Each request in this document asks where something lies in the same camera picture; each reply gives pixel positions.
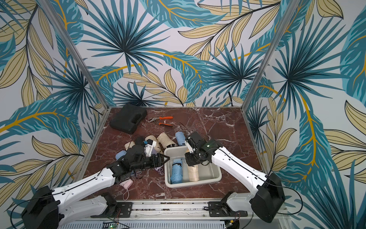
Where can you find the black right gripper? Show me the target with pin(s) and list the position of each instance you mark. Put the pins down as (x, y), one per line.
(191, 153)

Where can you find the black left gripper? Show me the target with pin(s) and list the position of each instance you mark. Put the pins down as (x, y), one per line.
(159, 160)

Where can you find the lilac umbrella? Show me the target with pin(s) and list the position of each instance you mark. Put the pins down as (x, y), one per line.
(160, 170)

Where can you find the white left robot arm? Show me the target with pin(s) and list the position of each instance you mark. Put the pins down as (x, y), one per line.
(53, 208)

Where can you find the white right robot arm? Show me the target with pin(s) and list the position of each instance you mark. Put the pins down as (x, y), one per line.
(265, 196)

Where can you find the beige folded umbrella by box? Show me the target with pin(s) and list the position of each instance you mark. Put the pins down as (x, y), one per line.
(165, 141)

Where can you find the beige plastic storage box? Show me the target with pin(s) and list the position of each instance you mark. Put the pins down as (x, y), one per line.
(206, 174)

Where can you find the light blue folded umbrella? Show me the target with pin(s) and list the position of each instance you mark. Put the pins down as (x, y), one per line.
(180, 138)

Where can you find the black folded umbrella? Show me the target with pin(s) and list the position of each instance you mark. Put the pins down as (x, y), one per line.
(140, 141)

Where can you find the black plastic tool case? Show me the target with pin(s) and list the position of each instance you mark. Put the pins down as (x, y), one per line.
(128, 118)

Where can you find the beige umbrella with black strap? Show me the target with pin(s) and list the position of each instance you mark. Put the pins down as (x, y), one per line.
(129, 145)

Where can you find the orange handled pliers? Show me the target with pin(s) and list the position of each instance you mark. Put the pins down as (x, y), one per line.
(162, 121)

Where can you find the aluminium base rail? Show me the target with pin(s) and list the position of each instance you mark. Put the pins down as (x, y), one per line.
(180, 214)

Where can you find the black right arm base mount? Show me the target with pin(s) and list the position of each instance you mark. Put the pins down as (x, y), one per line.
(222, 209)

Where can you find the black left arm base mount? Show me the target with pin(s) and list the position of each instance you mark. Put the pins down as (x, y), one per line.
(114, 208)

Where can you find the aluminium frame post left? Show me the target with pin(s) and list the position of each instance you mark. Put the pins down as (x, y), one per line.
(57, 23)

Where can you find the aluminium frame post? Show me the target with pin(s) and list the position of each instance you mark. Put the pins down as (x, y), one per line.
(57, 23)
(272, 47)

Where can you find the aluminium frame post right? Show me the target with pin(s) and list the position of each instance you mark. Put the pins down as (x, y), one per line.
(272, 47)

